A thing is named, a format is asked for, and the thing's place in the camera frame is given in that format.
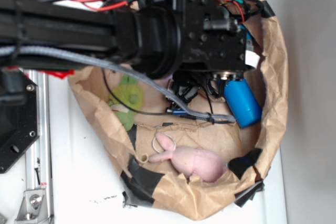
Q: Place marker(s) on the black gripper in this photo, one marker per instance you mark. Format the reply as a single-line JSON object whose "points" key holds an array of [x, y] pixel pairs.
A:
{"points": [[210, 39]]}

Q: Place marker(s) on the brown paper bag bin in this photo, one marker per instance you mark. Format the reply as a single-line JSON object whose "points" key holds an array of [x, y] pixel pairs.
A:
{"points": [[248, 152]]}

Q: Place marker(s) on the pink plush bunny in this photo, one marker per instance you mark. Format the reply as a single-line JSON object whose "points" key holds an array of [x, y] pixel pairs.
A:
{"points": [[205, 164]]}

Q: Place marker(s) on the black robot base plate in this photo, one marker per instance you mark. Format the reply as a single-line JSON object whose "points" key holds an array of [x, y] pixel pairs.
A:
{"points": [[19, 116]]}

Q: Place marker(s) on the blue plastic bottle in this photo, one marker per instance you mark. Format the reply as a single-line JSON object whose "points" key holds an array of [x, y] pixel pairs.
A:
{"points": [[242, 102]]}

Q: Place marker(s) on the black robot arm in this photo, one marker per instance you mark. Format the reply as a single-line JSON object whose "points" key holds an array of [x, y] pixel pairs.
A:
{"points": [[159, 38]]}

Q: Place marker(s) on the aluminium extrusion rail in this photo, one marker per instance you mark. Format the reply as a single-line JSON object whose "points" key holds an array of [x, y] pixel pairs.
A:
{"points": [[38, 156]]}

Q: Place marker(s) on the green plush bunny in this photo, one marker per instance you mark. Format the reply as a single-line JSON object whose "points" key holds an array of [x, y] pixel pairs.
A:
{"points": [[125, 100]]}

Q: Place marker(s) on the metal corner bracket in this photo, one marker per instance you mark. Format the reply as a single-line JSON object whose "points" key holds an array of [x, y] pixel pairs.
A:
{"points": [[33, 208]]}

